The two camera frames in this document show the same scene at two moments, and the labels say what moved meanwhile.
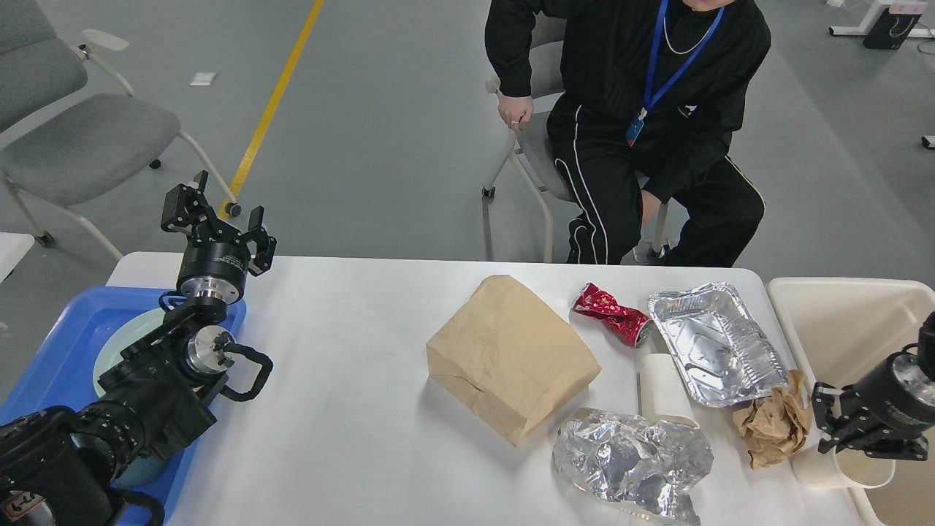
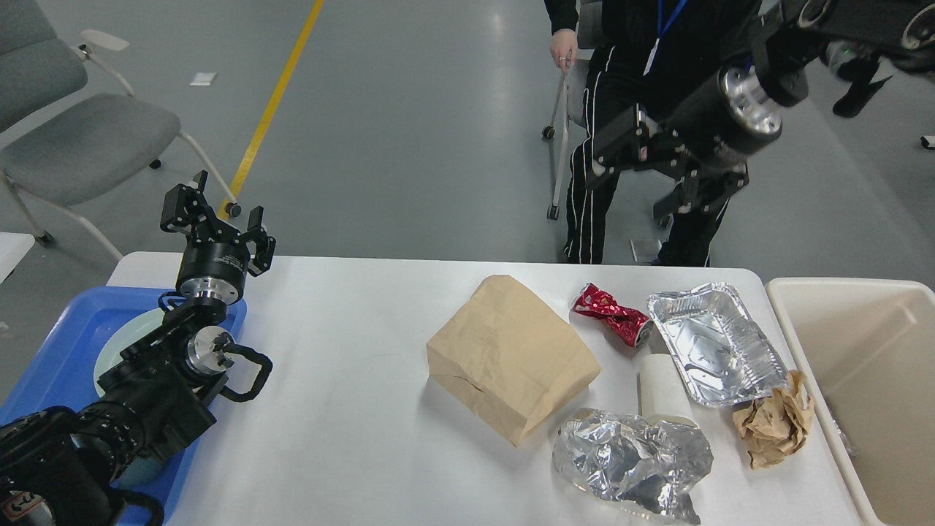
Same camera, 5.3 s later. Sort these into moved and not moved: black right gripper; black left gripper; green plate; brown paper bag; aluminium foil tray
Moved: black right gripper
Not moved: black left gripper; brown paper bag; aluminium foil tray; green plate
